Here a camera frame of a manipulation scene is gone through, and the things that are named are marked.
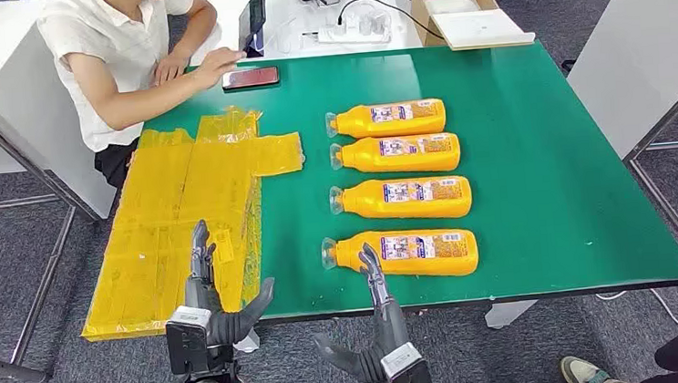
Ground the white flat lid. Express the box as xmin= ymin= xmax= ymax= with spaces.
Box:
xmin=430 ymin=5 xmax=538 ymax=54

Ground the red smartphone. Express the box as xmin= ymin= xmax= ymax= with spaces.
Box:
xmin=221 ymin=66 xmax=282 ymax=92

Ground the white floor cable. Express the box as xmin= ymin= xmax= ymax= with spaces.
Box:
xmin=595 ymin=285 xmax=678 ymax=338

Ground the orange detergent bottle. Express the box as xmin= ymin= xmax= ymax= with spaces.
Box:
xmin=320 ymin=223 xmax=481 ymax=288
xmin=327 ymin=171 xmax=475 ymax=229
xmin=329 ymin=129 xmax=464 ymax=181
xmin=324 ymin=98 xmax=448 ymax=143

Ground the cardboard box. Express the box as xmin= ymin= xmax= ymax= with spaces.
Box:
xmin=409 ymin=0 xmax=504 ymax=49

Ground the black power cable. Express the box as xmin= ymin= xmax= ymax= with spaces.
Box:
xmin=334 ymin=0 xmax=446 ymax=51

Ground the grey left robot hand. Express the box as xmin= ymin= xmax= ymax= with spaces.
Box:
xmin=178 ymin=213 xmax=282 ymax=349

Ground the yellow plastic sheet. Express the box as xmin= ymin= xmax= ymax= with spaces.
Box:
xmin=64 ymin=100 xmax=318 ymax=345

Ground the black tablet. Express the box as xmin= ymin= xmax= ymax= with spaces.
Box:
xmin=233 ymin=0 xmax=272 ymax=60

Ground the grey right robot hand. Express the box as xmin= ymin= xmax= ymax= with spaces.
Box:
xmin=305 ymin=240 xmax=416 ymax=383

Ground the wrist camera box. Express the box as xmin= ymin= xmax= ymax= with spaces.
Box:
xmin=163 ymin=303 xmax=217 ymax=376
xmin=379 ymin=340 xmax=436 ymax=383

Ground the white desk with metal frame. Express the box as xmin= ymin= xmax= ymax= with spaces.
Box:
xmin=560 ymin=0 xmax=678 ymax=311

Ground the white cabinet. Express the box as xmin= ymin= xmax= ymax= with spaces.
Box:
xmin=0 ymin=0 xmax=119 ymax=229

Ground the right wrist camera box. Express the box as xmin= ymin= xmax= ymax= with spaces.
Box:
xmin=379 ymin=340 xmax=436 ymax=383

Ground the white box insert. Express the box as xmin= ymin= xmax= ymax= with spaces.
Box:
xmin=424 ymin=0 xmax=482 ymax=17

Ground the white power strip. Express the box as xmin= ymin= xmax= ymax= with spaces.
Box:
xmin=315 ymin=11 xmax=394 ymax=49

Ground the white table foot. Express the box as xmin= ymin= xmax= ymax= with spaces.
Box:
xmin=231 ymin=327 xmax=262 ymax=355
xmin=483 ymin=298 xmax=540 ymax=331

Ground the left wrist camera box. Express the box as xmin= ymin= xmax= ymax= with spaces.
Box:
xmin=163 ymin=303 xmax=217 ymax=376

